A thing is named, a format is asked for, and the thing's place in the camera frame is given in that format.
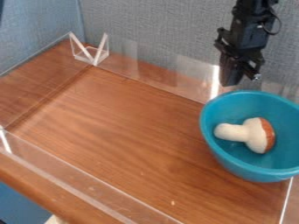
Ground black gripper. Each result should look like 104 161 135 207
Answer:
214 11 274 87

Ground white toy mushroom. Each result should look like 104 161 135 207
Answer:
214 117 276 154

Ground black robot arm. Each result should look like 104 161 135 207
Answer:
214 0 282 87

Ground blue plastic bowl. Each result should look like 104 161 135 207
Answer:
199 90 299 183

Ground clear acrylic barrier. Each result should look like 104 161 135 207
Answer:
0 35 299 224

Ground black cable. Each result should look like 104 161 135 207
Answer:
260 8 283 37

